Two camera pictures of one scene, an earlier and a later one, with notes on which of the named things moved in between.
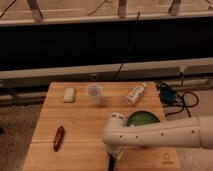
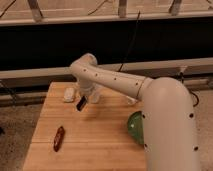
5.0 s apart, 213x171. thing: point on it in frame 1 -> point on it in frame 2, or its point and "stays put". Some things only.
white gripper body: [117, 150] -> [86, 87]
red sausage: [58, 139] stays put
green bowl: [141, 118] stays put
